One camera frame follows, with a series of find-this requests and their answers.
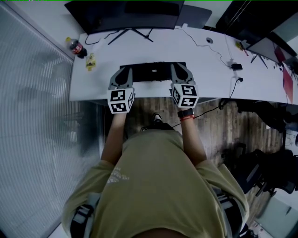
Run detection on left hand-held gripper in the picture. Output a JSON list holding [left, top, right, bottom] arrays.
[[107, 66, 136, 115]]

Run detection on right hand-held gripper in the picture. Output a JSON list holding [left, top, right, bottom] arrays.
[[169, 62, 200, 109]]

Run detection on black keyboard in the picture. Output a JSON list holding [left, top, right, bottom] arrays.
[[120, 61, 187, 82]]

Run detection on person's right forearm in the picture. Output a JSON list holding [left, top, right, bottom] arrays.
[[178, 107, 208, 168]]

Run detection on person's left forearm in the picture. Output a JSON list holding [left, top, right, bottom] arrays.
[[101, 113, 128, 163]]

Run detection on yellow snack packet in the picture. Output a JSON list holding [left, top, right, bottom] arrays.
[[85, 53, 97, 73]]

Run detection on black wrist watch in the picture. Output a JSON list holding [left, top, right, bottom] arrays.
[[177, 108, 194, 119]]

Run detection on dark soda bottle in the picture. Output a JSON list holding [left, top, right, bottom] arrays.
[[65, 36, 88, 59]]

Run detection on person's dark trousers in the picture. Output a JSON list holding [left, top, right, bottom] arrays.
[[139, 122, 176, 133]]

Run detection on gray desk partition panel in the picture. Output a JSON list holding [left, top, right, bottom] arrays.
[[176, 4, 213, 30]]

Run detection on black computer monitor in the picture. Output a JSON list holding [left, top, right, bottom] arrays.
[[64, 0, 186, 46]]

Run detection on white venetian window blind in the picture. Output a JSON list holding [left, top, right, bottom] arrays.
[[0, 2, 103, 238]]

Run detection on black bag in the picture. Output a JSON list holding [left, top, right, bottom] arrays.
[[236, 99, 288, 134]]

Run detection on red folder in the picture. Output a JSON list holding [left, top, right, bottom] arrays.
[[274, 46, 295, 105]]

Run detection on olive t-shirt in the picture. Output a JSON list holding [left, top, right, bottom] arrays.
[[61, 129, 250, 238]]

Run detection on black office chair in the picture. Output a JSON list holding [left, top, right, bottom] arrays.
[[235, 148, 298, 198]]

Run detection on thin black cable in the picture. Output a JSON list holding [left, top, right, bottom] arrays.
[[180, 27, 233, 68]]

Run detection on black power cable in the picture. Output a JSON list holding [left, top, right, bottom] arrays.
[[172, 80, 240, 128]]

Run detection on black monitor cable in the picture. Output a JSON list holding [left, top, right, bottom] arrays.
[[84, 29, 122, 46]]

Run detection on gray harness strap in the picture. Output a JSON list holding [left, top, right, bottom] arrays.
[[210, 187, 245, 238], [69, 192, 103, 238]]

